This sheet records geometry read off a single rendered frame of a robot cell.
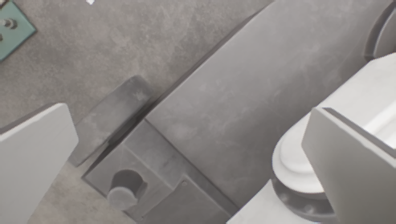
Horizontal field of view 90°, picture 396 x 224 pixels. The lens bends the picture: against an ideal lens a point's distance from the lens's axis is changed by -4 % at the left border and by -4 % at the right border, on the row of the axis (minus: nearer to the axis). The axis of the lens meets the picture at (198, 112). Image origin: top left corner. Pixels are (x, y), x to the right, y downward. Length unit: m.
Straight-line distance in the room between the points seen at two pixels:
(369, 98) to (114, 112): 0.31
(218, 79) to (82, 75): 0.33
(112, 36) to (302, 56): 0.38
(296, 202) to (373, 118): 0.11
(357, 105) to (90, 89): 0.49
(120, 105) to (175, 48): 0.21
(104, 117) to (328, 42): 0.35
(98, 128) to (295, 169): 0.26
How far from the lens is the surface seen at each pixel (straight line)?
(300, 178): 0.24
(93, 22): 0.52
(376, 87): 0.28
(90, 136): 0.33
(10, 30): 0.60
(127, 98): 0.33
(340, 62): 0.39
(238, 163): 0.37
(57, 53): 0.56
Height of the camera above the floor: 0.48
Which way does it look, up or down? 74 degrees down
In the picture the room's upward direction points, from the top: 167 degrees clockwise
